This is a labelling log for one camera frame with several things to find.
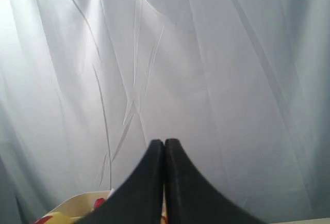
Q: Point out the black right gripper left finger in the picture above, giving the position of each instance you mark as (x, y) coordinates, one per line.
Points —
(139, 199)

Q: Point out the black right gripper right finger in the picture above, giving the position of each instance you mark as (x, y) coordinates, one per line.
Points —
(190, 198)

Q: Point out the yellow rubber chicken back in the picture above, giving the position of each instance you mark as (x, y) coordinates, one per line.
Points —
(60, 218)

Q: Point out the cream bin marked O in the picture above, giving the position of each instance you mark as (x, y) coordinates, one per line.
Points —
(81, 204)

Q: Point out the white backdrop curtain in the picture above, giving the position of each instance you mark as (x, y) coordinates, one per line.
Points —
(243, 84)

